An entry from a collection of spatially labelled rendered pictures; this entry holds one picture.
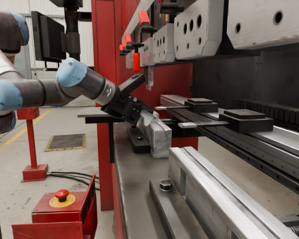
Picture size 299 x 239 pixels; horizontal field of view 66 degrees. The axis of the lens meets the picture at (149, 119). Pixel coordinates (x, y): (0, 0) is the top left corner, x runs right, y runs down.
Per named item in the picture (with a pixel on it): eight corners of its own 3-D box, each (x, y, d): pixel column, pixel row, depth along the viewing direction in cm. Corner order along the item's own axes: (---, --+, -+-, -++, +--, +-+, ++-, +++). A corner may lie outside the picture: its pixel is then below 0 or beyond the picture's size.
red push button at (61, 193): (58, 199, 70) (57, 188, 69) (71, 198, 70) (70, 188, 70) (53, 206, 66) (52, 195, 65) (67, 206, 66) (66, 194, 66)
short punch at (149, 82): (144, 88, 101) (144, 66, 99) (148, 88, 101) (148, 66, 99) (148, 90, 91) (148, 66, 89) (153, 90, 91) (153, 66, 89)
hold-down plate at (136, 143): (126, 132, 109) (126, 125, 108) (137, 131, 110) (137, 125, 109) (134, 153, 80) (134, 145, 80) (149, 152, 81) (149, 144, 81)
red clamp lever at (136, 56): (132, 72, 79) (131, 42, 77) (143, 72, 80) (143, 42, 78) (132, 72, 77) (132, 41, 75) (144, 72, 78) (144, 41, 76)
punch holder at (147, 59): (141, 65, 84) (141, 17, 80) (163, 66, 85) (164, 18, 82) (149, 64, 69) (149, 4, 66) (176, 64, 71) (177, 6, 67)
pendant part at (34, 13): (56, 62, 221) (53, 23, 214) (69, 62, 222) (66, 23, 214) (34, 60, 177) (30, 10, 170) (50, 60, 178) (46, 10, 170)
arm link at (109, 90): (96, 76, 70) (110, 76, 64) (107, 83, 73) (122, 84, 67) (86, 98, 69) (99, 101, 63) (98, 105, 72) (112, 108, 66)
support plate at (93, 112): (81, 109, 101) (81, 107, 101) (141, 108, 106) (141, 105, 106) (77, 117, 84) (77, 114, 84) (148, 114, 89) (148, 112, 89)
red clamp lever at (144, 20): (136, 8, 62) (141, 28, 56) (152, 9, 63) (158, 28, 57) (136, 15, 63) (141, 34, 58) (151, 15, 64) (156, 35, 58)
